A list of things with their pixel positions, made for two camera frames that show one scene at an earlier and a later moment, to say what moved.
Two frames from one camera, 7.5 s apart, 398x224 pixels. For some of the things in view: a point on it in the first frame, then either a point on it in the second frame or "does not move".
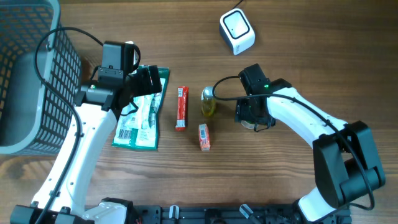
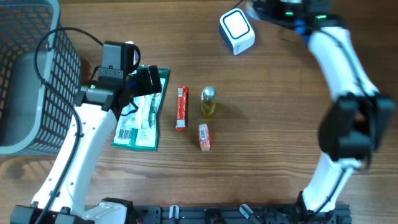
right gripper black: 241,113 → 272,11
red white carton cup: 204,137 does not move
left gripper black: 143,74 does not move
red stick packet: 183,101 does not move
